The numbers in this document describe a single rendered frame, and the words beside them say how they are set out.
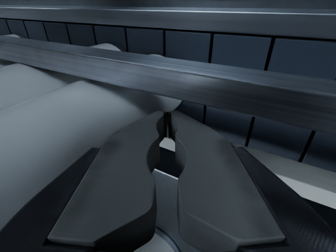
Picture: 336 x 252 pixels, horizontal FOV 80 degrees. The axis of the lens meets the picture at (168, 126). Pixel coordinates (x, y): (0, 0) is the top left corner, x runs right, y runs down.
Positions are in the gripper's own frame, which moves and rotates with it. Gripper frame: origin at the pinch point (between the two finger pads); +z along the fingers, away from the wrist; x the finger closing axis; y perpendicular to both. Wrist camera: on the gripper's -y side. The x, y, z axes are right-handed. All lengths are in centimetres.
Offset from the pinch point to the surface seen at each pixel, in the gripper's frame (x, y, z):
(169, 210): 0.1, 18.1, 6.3
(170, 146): 0.2, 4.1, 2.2
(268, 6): 7.7, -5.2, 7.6
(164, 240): -0.8, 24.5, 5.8
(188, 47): 1.6, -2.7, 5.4
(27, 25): -16.4, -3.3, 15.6
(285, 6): 8.8, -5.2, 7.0
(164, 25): -0.2, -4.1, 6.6
